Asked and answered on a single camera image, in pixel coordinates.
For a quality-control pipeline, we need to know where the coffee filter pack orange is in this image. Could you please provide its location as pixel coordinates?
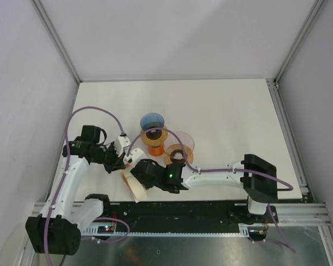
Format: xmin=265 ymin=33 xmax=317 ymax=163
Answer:
xmin=119 ymin=169 xmax=147 ymax=203

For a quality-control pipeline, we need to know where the orange glass carafe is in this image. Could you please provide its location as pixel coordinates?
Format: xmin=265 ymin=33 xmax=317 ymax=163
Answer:
xmin=148 ymin=146 xmax=164 ymax=157

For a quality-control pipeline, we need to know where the wooden dripper ring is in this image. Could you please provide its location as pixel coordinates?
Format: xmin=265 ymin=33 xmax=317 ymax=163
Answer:
xmin=164 ymin=151 xmax=195 ymax=166
xmin=140 ymin=124 xmax=169 ymax=148

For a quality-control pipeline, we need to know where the pink glass dripper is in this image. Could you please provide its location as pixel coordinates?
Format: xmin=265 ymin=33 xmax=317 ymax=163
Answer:
xmin=163 ymin=131 xmax=195 ymax=165

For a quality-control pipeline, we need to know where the blue glass dripper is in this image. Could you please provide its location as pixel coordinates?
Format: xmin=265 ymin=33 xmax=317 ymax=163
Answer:
xmin=140 ymin=112 xmax=164 ymax=131

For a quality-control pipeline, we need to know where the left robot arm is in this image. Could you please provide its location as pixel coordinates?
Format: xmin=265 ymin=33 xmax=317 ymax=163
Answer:
xmin=26 ymin=125 xmax=130 ymax=255

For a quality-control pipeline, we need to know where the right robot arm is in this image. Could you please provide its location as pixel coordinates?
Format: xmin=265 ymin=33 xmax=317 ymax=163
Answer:
xmin=131 ymin=154 xmax=278 ymax=222

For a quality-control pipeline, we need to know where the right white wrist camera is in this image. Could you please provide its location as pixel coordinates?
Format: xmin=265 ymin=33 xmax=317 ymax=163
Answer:
xmin=123 ymin=148 xmax=146 ymax=168

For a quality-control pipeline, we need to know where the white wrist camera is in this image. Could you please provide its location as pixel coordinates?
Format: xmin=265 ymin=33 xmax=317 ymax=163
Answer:
xmin=114 ymin=134 xmax=130 ymax=157
xmin=123 ymin=148 xmax=146 ymax=168

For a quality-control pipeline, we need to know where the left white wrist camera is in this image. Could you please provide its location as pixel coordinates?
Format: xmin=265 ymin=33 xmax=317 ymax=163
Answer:
xmin=114 ymin=134 xmax=130 ymax=157

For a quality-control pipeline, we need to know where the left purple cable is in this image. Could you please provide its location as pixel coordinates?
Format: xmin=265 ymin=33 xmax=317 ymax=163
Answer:
xmin=44 ymin=106 xmax=130 ymax=266

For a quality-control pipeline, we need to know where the purple cable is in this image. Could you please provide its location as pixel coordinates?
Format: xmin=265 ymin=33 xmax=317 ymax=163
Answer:
xmin=126 ymin=128 xmax=296 ymax=253
xmin=44 ymin=106 xmax=130 ymax=266

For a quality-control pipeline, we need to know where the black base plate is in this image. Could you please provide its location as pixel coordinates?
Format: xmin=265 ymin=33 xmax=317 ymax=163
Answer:
xmin=79 ymin=199 xmax=280 ymax=234

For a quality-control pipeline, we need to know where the grey cable duct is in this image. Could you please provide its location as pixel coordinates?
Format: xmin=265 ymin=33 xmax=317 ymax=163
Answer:
xmin=81 ymin=224 xmax=264 ymax=239

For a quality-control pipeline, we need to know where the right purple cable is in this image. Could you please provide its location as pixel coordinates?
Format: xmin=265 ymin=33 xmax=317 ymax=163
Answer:
xmin=126 ymin=128 xmax=296 ymax=253

